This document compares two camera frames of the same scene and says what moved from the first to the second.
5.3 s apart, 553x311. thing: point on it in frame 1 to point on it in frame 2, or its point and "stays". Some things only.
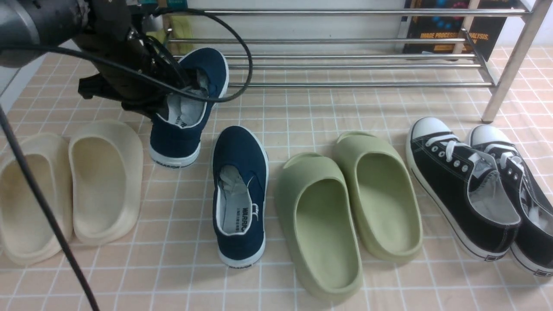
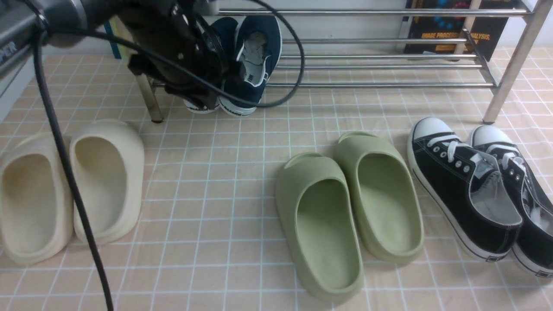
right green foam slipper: (382, 195) stays
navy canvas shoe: (239, 188) to (259, 40)
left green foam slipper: (319, 220) stays
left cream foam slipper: (28, 234) stays
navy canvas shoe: (179, 123) to (227, 28)
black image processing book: (449, 27) stays
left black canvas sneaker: (468, 197) stays
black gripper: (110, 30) to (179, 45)
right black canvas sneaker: (532, 247) stays
